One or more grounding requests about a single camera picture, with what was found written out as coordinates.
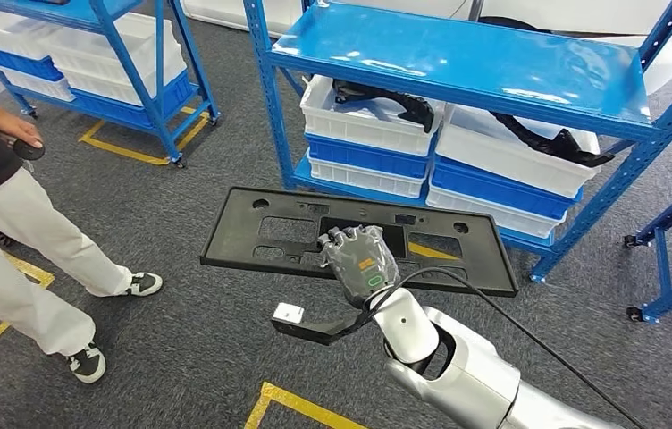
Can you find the person's hand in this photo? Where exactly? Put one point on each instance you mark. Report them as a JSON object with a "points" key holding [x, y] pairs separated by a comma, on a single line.
{"points": [[16, 129]]}

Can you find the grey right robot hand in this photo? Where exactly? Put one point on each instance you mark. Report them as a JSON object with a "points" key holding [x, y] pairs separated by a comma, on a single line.
{"points": [[362, 263]]}

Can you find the black round handheld device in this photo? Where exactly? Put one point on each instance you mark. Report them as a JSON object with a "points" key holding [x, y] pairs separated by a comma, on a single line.
{"points": [[29, 151]]}

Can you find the black plastic plate part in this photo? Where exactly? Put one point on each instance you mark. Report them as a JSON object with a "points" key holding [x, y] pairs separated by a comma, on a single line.
{"points": [[235, 248]]}

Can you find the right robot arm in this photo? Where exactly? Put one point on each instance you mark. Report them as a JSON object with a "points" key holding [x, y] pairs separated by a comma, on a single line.
{"points": [[478, 379]]}

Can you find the blue metal shelf rack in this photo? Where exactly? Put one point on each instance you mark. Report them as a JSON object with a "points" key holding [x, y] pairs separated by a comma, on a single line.
{"points": [[111, 9], [667, 296], [460, 59]]}

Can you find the black curved plastic part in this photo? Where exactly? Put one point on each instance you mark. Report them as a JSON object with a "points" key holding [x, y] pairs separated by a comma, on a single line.
{"points": [[561, 148], [413, 109]]}

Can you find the blue plastic crate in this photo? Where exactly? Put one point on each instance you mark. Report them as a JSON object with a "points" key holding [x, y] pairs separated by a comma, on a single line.
{"points": [[502, 192], [22, 65], [365, 157], [176, 95]]}

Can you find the person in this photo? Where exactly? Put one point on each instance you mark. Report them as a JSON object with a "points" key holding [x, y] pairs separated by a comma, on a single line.
{"points": [[28, 225]]}

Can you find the black and white shoe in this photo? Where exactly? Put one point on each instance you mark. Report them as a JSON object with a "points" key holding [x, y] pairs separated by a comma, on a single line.
{"points": [[88, 364], [145, 284]]}

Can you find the silver metal pole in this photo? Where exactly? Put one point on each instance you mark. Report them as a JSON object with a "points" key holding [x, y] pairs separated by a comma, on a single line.
{"points": [[476, 9]]}

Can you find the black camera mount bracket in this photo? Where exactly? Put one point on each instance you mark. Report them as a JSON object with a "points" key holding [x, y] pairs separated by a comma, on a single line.
{"points": [[312, 333]]}

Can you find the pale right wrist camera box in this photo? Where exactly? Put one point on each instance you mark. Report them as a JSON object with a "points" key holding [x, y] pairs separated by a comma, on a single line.
{"points": [[288, 314]]}

